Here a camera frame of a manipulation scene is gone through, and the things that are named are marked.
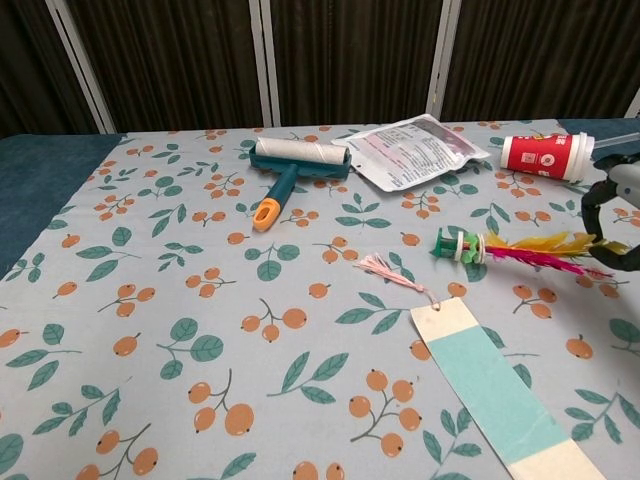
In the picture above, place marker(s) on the colourful feather shuttlecock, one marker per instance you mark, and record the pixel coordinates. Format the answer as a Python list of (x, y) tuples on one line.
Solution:
[(530, 253)]

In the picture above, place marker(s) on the dark screen panel white frame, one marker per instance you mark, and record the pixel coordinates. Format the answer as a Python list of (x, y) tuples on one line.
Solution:
[(170, 60), (25, 65), (355, 55), (540, 55)]

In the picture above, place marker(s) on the clear plastic straw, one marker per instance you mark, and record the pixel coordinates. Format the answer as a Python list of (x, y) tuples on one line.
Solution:
[(617, 140)]

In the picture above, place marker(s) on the red paper cup white lid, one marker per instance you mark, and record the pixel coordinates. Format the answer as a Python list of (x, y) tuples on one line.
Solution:
[(537, 156)]

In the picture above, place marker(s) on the dark blue table cover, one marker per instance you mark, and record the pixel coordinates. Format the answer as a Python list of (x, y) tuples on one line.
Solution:
[(35, 170)]

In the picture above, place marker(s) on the fruit and leaf patterned tablecloth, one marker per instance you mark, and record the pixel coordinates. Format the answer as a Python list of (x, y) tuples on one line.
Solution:
[(165, 280)]

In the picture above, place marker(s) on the cream teal bookmark pink tassel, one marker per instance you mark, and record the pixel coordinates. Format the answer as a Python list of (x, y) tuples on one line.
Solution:
[(490, 380)]

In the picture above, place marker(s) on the black grey right robot hand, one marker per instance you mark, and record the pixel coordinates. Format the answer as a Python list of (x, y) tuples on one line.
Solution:
[(628, 182)]

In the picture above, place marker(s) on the clear printed plastic pouch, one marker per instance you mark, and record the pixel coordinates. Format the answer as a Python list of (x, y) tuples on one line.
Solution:
[(410, 150)]

